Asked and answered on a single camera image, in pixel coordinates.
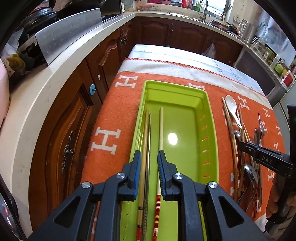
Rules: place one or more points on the small round metal spoon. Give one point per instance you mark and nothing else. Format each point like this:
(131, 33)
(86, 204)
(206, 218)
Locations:
(238, 137)

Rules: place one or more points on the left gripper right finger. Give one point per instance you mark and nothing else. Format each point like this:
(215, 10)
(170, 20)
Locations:
(171, 188)

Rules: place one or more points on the bamboo chopstick dark band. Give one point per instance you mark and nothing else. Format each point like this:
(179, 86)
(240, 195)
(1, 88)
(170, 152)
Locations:
(246, 138)

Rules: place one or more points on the green plastic utensil tray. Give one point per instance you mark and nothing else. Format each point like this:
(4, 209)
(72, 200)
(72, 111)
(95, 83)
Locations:
(183, 127)

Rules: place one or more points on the right human hand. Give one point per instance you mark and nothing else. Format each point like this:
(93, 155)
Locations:
(274, 196)

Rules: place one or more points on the white kitchen countertop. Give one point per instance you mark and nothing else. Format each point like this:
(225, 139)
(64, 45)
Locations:
(33, 98)

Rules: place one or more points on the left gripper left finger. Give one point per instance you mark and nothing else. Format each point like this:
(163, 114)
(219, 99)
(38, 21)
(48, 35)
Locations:
(129, 190)

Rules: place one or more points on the silver electric kettle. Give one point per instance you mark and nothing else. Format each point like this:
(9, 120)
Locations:
(246, 31)

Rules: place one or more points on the black kettle red trim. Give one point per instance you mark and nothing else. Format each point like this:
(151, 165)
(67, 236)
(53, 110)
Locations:
(37, 20)

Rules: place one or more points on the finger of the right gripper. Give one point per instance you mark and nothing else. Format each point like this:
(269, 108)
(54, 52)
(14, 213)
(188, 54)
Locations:
(251, 149)

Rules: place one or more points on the bamboo chopstick in tray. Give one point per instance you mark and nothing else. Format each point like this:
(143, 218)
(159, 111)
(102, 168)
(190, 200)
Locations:
(141, 194)

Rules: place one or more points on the steel appliance cabinet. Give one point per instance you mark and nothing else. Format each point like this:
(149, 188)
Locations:
(252, 65)

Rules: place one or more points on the kitchen faucet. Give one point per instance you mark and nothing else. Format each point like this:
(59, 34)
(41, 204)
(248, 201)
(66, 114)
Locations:
(203, 17)

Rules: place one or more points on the metal spoon bowl near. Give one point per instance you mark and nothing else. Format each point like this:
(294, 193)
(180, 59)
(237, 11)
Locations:
(251, 174)

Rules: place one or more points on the orange H-pattern blanket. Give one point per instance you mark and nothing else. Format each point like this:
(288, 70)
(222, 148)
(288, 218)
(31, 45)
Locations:
(111, 142)

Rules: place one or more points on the large metal tablespoon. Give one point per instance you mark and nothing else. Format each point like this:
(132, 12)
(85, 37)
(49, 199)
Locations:
(256, 142)

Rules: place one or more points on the stainless steel splash panel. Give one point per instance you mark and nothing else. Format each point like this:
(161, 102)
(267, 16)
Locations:
(57, 37)

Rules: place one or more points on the white plastic bag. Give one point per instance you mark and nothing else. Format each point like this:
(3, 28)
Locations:
(210, 52)

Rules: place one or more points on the brown wooden chopstick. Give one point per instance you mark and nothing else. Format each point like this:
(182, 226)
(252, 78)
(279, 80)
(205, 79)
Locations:
(233, 146)

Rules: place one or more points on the white ceramic soup spoon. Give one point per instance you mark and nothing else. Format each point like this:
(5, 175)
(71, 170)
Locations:
(232, 108)

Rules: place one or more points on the metal chopstick in tray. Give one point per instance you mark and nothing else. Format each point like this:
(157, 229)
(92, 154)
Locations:
(146, 187)

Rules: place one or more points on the twisted-handle metal spoon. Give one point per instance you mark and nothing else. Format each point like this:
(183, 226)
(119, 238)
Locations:
(261, 135)

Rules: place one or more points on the pale bamboo chopstick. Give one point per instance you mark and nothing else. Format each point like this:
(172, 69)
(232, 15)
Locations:
(241, 177)

